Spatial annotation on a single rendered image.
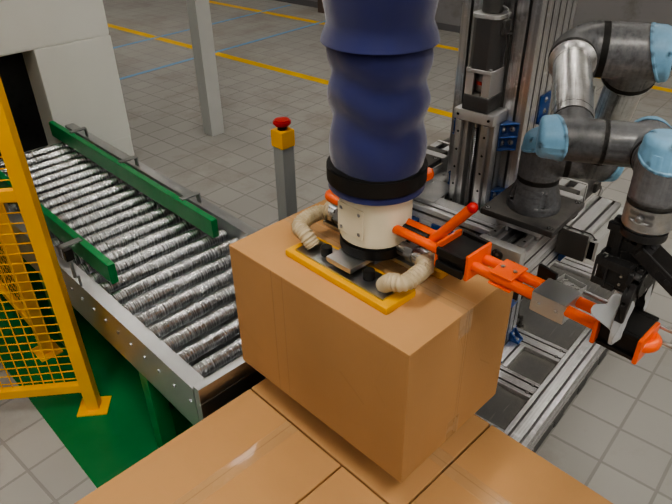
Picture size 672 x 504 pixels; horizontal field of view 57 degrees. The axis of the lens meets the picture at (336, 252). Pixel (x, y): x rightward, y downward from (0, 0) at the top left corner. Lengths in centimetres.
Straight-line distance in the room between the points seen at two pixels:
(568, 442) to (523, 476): 87
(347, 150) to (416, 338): 41
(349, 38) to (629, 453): 197
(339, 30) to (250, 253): 62
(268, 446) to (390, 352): 62
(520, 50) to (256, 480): 139
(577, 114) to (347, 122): 44
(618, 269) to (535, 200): 74
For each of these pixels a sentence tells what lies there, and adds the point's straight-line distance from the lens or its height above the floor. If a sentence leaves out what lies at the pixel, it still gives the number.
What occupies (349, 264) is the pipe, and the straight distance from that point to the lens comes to 142.
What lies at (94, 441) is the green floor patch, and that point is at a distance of 268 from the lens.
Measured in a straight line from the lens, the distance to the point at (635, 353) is 117.
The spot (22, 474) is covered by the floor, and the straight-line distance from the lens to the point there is 269.
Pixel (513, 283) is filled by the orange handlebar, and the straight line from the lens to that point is 125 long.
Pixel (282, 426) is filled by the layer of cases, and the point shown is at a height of 54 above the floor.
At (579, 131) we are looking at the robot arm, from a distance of 111.
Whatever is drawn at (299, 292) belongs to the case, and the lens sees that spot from 144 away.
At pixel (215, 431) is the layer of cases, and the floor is 54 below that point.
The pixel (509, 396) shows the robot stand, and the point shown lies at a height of 21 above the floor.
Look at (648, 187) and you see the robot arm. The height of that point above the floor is 149.
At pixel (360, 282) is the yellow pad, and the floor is 110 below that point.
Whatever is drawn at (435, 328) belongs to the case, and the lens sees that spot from 132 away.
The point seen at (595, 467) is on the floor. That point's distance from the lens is 259.
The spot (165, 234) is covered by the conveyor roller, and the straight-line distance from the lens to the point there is 276.
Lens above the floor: 192
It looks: 33 degrees down
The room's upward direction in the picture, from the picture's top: 1 degrees counter-clockwise
